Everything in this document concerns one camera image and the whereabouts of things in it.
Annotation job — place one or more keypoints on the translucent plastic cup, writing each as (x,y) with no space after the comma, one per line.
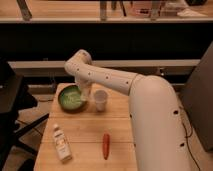
(100,98)

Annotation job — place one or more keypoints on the dark cabinet at right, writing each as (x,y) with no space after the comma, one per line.
(197,99)

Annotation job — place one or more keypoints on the white lotion bottle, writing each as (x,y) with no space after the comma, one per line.
(61,144)

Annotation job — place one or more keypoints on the black office chair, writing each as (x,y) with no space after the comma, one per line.
(14,96)

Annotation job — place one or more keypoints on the orange carrot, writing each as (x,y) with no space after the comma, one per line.
(106,145)

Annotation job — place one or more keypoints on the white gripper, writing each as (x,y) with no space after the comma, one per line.
(85,88)

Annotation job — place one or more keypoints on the green ceramic bowl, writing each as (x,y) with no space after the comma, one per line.
(70,100)

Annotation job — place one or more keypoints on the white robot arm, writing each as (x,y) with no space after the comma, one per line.
(158,133)

